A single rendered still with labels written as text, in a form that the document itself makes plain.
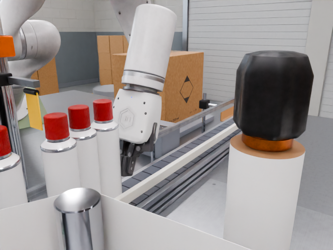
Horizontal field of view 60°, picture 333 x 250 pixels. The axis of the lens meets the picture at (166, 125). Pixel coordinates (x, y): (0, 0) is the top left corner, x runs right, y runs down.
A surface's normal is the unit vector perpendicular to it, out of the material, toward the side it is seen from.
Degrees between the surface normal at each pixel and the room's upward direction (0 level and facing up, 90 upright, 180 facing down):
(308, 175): 0
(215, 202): 0
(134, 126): 69
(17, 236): 90
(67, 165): 90
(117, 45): 90
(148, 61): 76
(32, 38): 84
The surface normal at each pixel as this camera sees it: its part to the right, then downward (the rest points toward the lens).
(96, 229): 0.87, 0.15
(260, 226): -0.29, 0.29
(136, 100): -0.49, -0.15
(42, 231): 0.49, 0.27
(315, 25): -0.62, 0.24
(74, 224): 0.07, 0.31
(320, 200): 0.00, -0.95
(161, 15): 0.36, 0.10
